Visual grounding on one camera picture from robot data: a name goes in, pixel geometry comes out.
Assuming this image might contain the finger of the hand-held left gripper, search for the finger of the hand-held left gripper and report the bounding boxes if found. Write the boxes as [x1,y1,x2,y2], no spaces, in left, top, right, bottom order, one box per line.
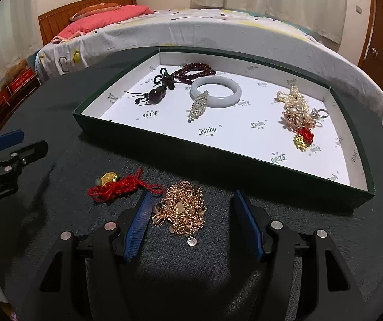
[0,130,24,152]
[0,140,49,182]

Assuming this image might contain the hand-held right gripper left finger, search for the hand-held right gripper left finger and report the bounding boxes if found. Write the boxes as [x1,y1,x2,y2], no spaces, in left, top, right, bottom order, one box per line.
[24,192,157,321]

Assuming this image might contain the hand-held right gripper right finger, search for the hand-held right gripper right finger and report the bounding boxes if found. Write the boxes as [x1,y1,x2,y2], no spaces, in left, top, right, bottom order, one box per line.
[233,190,369,321]

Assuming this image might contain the red cord with gold charm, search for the red cord with gold charm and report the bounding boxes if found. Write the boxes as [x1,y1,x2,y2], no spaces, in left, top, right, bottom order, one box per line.
[88,167,163,204]

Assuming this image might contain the rose gold chain necklace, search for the rose gold chain necklace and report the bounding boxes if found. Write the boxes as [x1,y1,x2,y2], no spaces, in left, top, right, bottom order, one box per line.
[151,181,209,246]

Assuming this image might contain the green tray with white lining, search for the green tray with white lining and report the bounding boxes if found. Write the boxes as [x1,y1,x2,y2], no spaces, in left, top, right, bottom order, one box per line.
[73,47,376,212]

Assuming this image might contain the gold charm with red knot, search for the gold charm with red knot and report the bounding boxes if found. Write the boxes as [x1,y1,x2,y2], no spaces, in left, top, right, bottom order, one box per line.
[292,128,314,152]

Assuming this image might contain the pearl flower brooch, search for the pearl flower brooch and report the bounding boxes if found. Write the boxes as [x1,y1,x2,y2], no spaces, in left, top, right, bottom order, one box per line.
[280,105,319,130]

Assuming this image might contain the crystal hair clip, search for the crystal hair clip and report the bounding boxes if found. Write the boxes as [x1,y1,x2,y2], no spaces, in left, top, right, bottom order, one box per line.
[187,90,209,123]

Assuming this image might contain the white jade bangle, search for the white jade bangle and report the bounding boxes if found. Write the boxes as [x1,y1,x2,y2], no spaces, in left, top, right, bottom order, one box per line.
[190,76,242,108]

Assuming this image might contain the red box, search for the red box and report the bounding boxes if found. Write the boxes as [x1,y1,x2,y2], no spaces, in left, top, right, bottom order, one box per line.
[0,68,40,131]

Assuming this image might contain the brown plush toy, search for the brown plush toy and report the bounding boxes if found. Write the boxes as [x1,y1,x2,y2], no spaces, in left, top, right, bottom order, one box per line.
[6,61,28,81]

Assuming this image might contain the white sheer curtain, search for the white sheer curtain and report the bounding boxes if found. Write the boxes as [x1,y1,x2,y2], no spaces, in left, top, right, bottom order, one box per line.
[0,0,41,97]

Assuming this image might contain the wooden headboard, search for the wooden headboard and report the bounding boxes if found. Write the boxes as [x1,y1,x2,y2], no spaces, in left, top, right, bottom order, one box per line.
[38,0,136,45]

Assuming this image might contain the orange red pillow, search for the orange red pillow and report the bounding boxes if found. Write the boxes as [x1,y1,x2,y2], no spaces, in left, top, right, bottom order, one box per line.
[69,3,122,21]

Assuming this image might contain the pink pillows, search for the pink pillows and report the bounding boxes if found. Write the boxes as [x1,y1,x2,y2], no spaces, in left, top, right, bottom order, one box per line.
[51,5,155,43]

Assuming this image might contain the bed with white printed sheet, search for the bed with white printed sheet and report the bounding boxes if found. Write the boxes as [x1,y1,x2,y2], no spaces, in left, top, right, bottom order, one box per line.
[34,7,383,134]

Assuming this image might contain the white window curtain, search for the white window curtain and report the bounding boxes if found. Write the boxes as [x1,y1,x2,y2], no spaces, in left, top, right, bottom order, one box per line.
[190,0,347,44]

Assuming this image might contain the dark red bead bracelet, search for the dark red bead bracelet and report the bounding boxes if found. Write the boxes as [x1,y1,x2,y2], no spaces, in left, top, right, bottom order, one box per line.
[125,62,217,106]

